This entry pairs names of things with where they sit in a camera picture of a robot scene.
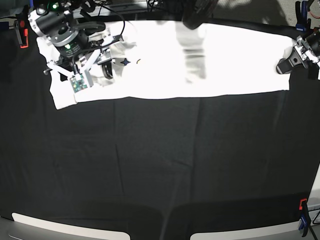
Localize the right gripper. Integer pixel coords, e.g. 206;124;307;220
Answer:
42;28;124;88

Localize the white printed t-shirt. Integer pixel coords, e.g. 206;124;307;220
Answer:
49;20;293;109

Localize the blue clamp top right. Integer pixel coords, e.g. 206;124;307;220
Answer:
295;0;311;32

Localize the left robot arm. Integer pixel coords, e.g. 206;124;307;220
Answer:
275;29;320;81

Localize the black tablecloth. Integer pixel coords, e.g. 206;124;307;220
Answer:
0;30;320;240

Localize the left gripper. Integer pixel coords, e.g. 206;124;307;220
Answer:
275;36;320;80

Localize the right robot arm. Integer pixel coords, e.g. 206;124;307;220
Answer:
28;0;123;93

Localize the red blue clamp bottom right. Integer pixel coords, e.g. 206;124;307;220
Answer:
298;198;311;237

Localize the red clamp top left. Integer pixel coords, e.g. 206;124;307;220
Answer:
13;5;29;49

